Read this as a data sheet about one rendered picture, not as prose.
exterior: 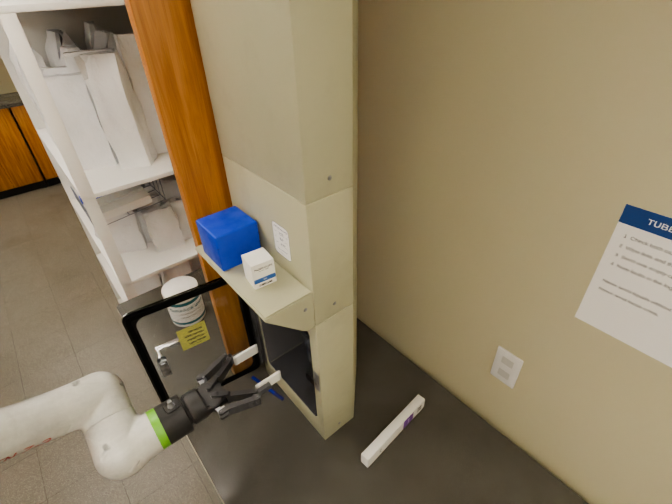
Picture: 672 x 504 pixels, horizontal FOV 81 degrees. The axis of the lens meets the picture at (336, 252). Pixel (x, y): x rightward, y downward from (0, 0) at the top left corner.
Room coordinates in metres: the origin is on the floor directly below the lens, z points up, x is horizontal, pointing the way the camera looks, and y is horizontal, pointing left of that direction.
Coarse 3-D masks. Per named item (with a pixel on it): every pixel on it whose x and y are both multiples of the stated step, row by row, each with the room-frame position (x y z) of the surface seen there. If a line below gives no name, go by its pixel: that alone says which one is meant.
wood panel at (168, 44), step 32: (128, 0) 0.83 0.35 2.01; (160, 0) 0.87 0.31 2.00; (160, 32) 0.86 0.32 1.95; (192, 32) 0.90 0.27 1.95; (160, 64) 0.85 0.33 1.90; (192, 64) 0.89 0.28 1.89; (160, 96) 0.84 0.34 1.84; (192, 96) 0.88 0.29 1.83; (192, 128) 0.87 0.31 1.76; (192, 160) 0.86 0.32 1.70; (192, 192) 0.85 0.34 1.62; (224, 192) 0.89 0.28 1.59; (192, 224) 0.83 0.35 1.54
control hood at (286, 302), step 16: (224, 272) 0.68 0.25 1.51; (240, 272) 0.67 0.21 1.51; (240, 288) 0.62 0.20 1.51; (272, 288) 0.62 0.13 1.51; (288, 288) 0.62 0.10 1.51; (304, 288) 0.61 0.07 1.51; (256, 304) 0.57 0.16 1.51; (272, 304) 0.57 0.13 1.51; (288, 304) 0.57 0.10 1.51; (304, 304) 0.59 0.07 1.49; (272, 320) 0.54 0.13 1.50; (288, 320) 0.56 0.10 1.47; (304, 320) 0.58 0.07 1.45
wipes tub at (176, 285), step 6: (180, 276) 1.19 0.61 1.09; (186, 276) 1.19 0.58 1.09; (168, 282) 1.16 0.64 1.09; (174, 282) 1.16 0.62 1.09; (180, 282) 1.16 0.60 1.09; (186, 282) 1.15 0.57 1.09; (192, 282) 1.15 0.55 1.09; (162, 288) 1.12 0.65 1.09; (168, 288) 1.12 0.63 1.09; (174, 288) 1.12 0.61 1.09; (180, 288) 1.12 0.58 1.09; (186, 288) 1.12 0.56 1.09; (162, 294) 1.09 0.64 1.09; (168, 294) 1.09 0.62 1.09; (174, 294) 1.09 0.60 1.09
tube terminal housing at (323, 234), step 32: (224, 160) 0.84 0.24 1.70; (256, 192) 0.74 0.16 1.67; (352, 192) 0.67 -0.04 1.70; (288, 224) 0.65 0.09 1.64; (320, 224) 0.62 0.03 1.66; (352, 224) 0.67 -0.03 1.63; (320, 256) 0.62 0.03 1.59; (352, 256) 0.67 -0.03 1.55; (320, 288) 0.61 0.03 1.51; (352, 288) 0.67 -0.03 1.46; (320, 320) 0.61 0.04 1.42; (352, 320) 0.67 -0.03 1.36; (320, 352) 0.61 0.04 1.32; (352, 352) 0.67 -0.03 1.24; (320, 384) 0.60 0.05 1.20; (352, 384) 0.67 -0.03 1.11; (320, 416) 0.61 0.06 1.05; (352, 416) 0.67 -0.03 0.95
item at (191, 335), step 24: (192, 288) 0.77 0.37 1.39; (216, 288) 0.79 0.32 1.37; (168, 312) 0.72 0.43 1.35; (192, 312) 0.75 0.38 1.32; (216, 312) 0.78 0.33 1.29; (240, 312) 0.82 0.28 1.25; (144, 336) 0.69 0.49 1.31; (168, 336) 0.71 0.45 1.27; (192, 336) 0.74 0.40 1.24; (216, 336) 0.77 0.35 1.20; (240, 336) 0.81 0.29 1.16; (168, 360) 0.70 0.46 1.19; (192, 360) 0.73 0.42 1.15; (168, 384) 0.69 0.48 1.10; (192, 384) 0.72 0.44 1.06
